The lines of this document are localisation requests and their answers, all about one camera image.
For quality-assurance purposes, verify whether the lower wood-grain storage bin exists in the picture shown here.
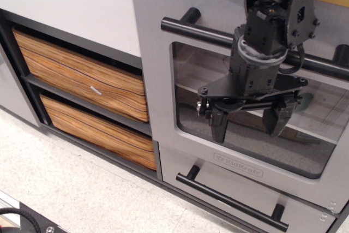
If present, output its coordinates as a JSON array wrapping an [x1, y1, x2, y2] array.
[[40, 94, 156, 170]]

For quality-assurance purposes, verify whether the grey oven rack tray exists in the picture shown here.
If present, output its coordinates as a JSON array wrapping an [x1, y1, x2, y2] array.
[[178, 84, 348, 144]]

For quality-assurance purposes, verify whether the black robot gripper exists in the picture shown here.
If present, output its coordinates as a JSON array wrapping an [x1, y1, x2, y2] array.
[[197, 26, 308, 144]]

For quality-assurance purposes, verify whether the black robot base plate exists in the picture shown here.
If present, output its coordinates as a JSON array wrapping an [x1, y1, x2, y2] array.
[[0, 202, 69, 233]]

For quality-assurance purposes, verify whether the dark grey shelf frame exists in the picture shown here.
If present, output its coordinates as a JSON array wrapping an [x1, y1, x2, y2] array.
[[1, 10, 163, 183]]

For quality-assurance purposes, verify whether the upper wood-grain storage bin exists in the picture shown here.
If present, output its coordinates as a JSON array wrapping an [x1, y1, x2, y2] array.
[[12, 27, 149, 123]]

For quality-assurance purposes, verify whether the grey lower oven drawer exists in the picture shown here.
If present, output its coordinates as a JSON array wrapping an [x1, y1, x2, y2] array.
[[159, 147, 336, 232]]

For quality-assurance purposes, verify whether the wood-grain storage bin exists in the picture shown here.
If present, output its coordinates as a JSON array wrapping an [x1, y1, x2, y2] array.
[[12, 27, 149, 123], [40, 94, 156, 170]]

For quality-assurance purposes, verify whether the black braided cable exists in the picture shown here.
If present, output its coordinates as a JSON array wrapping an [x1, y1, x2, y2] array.
[[0, 208, 44, 233]]

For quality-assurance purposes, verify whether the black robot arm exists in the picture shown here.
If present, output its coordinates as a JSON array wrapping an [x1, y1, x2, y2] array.
[[197, 0, 319, 143]]

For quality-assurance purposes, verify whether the grey toy oven door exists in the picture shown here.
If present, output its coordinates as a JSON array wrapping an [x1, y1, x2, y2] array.
[[134, 0, 348, 213]]

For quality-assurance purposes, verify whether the black drawer handle bar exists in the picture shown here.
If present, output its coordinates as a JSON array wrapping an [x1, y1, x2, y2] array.
[[176, 165, 288, 232]]

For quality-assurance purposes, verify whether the black oven door handle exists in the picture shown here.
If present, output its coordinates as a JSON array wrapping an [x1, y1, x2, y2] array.
[[161, 7, 348, 81]]

